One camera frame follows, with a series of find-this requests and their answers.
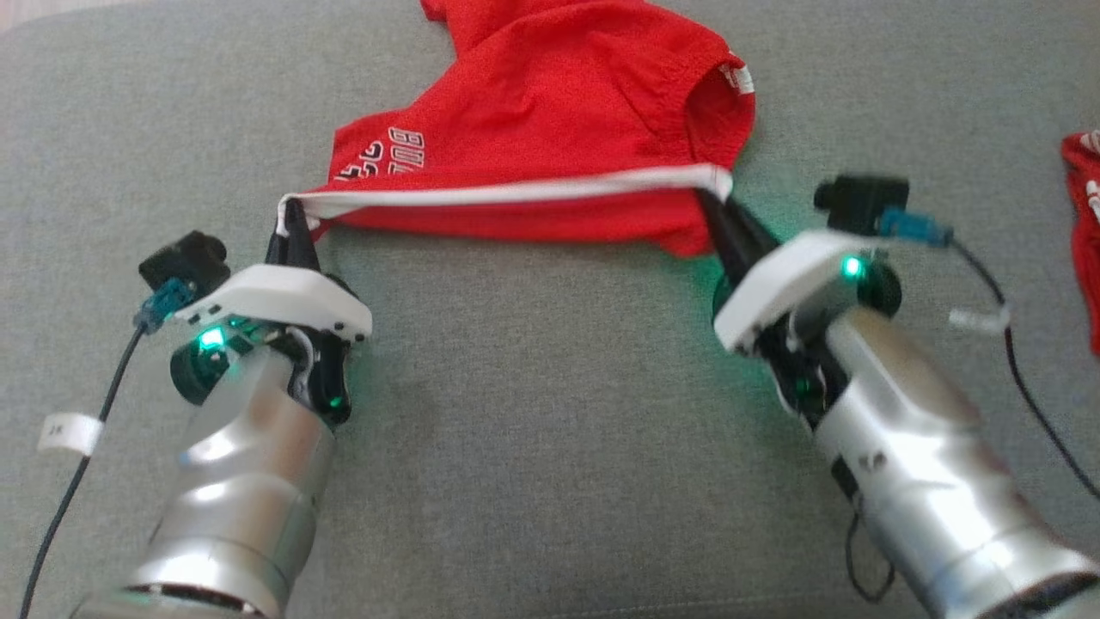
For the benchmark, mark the red Bulls jersey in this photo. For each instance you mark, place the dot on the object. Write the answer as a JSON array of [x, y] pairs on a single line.
[[1087, 258]]

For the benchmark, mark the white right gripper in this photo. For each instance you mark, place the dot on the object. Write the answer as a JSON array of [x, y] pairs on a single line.
[[799, 275]]

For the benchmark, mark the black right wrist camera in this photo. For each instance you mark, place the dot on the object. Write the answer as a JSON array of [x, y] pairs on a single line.
[[864, 202]]

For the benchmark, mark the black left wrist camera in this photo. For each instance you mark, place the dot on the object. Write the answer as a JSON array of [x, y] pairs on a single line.
[[185, 258]]

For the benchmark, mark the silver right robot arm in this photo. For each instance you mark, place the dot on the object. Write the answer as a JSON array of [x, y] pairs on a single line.
[[928, 481]]

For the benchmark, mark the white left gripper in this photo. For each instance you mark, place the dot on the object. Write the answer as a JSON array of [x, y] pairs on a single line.
[[275, 297]]

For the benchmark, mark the red shorts with white stripe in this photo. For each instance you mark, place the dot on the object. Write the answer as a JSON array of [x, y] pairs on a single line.
[[559, 103]]

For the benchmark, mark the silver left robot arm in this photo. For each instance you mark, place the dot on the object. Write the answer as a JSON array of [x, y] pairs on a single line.
[[241, 490]]

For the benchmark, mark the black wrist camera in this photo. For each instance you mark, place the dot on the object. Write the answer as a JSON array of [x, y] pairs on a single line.
[[185, 258], [864, 202]]

